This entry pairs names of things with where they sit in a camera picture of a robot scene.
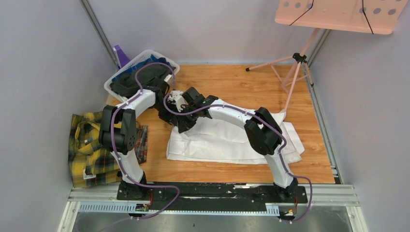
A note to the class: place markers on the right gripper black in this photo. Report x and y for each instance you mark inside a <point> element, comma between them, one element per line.
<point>184,123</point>

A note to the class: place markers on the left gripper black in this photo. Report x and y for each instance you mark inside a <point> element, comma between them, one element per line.
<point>170,117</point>

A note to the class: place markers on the white long sleeve shirt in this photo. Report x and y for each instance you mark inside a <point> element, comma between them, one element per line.
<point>212,140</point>

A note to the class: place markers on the white plastic laundry basket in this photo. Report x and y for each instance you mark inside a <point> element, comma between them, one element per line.
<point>135,63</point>

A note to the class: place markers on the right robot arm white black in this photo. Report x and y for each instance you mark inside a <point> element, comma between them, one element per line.
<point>263,132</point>

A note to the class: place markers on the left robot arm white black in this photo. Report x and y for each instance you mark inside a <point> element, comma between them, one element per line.
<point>118,134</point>

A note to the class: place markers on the dark striped shirt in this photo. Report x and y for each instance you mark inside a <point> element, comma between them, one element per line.
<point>151,76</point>

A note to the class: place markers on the red blue plaid shirt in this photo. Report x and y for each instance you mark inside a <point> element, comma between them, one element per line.
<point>141,146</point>

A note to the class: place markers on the blue shirt in basket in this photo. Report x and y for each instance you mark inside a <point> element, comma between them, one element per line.
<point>153,62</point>

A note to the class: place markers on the purple wedge object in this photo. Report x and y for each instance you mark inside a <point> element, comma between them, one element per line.
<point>121,57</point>

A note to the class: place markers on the yellow plaid shirt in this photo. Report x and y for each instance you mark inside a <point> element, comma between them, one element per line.
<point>90,164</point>

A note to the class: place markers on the pink music stand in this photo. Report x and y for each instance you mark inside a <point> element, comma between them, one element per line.
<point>364,16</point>

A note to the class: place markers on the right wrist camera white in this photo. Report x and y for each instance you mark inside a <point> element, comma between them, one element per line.
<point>175,98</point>

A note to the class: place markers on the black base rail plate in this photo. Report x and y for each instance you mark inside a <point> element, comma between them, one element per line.
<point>210,196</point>

